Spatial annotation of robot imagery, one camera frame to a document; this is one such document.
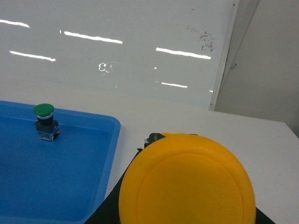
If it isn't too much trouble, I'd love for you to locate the white glossy board panel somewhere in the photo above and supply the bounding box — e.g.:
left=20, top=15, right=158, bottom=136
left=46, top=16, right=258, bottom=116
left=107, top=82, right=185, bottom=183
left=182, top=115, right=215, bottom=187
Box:
left=0, top=0, right=239, bottom=109

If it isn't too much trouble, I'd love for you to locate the green mushroom push button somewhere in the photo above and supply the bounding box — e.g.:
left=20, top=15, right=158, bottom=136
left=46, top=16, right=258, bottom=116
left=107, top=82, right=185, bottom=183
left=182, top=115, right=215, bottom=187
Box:
left=33, top=103, right=60, bottom=142

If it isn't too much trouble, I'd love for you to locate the blue plastic tray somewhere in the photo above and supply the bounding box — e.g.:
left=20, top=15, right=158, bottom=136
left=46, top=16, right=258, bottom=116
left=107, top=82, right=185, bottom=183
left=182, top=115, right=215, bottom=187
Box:
left=0, top=101, right=121, bottom=224

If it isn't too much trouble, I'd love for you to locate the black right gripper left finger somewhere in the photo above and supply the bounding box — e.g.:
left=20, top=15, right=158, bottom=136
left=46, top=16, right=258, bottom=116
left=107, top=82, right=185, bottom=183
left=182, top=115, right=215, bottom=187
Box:
left=84, top=147, right=142, bottom=224

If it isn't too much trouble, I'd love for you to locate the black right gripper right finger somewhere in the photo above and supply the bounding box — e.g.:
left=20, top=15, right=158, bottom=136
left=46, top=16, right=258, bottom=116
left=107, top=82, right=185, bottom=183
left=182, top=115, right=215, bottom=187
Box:
left=255, top=208, right=275, bottom=224

